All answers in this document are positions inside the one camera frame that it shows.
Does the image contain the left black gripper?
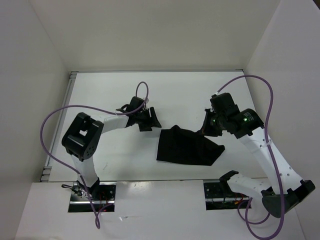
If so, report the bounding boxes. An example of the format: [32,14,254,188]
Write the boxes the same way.
[135,106,161,132]

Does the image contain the black skirt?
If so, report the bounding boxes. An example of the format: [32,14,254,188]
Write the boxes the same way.
[156,125,225,166]

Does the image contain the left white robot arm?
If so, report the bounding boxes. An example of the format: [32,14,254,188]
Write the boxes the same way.
[62,104,162,200]

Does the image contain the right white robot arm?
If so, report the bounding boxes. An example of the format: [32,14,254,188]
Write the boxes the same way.
[199,108,316,218]

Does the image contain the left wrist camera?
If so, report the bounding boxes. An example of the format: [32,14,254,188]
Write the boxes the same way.
[126,96,149,113]

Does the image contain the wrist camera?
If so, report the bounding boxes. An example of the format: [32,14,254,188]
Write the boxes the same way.
[126,96,149,113]
[210,92,236,113]

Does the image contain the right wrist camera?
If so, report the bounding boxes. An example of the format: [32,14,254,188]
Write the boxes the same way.
[210,92,236,113]

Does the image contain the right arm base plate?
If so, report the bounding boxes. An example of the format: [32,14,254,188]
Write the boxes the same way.
[203,179,249,211]

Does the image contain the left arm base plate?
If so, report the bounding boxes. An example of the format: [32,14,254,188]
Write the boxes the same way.
[61,182,116,213]

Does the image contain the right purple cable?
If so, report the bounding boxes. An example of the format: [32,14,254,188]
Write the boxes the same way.
[216,74,286,239]

